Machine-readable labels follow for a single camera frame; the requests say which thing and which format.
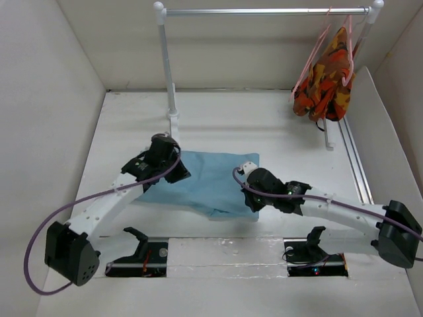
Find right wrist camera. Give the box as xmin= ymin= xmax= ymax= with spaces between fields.
xmin=237 ymin=161 xmax=258 ymax=178

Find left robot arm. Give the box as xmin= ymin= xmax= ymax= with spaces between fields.
xmin=44 ymin=133 xmax=190 ymax=286

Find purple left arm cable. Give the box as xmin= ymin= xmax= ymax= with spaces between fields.
xmin=25 ymin=133 xmax=182 ymax=295

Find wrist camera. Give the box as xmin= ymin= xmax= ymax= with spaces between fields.
xmin=151 ymin=132 xmax=173 ymax=140
xmin=237 ymin=161 xmax=258 ymax=178

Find pink wire hanger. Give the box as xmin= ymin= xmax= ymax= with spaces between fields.
xmin=289 ymin=7 xmax=332 ymax=101

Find aluminium rail right side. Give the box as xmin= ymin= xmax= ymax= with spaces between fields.
xmin=338 ymin=117 xmax=373 ymax=204

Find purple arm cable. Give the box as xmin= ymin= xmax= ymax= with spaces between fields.
xmin=25 ymin=133 xmax=182 ymax=295
xmin=232 ymin=166 xmax=423 ymax=242

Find light blue trousers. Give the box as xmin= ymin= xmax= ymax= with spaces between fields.
xmin=137 ymin=151 xmax=260 ymax=222

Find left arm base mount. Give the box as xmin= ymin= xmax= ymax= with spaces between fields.
xmin=104 ymin=240 xmax=169 ymax=278

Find pink hanger holding garment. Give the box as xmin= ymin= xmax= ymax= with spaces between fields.
xmin=342 ymin=15 xmax=354 ymax=87

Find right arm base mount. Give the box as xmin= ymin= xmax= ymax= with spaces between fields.
xmin=282 ymin=238 xmax=349 ymax=277

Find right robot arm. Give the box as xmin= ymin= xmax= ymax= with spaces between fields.
xmin=232 ymin=162 xmax=422 ymax=269

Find orange camouflage garment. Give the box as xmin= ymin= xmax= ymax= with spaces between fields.
xmin=293 ymin=26 xmax=356 ymax=123

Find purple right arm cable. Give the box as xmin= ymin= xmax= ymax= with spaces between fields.
xmin=232 ymin=166 xmax=423 ymax=242

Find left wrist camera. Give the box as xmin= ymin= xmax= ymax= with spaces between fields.
xmin=151 ymin=132 xmax=173 ymax=140

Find white clothes rack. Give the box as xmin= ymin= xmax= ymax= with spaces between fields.
xmin=153 ymin=1 xmax=384 ymax=142

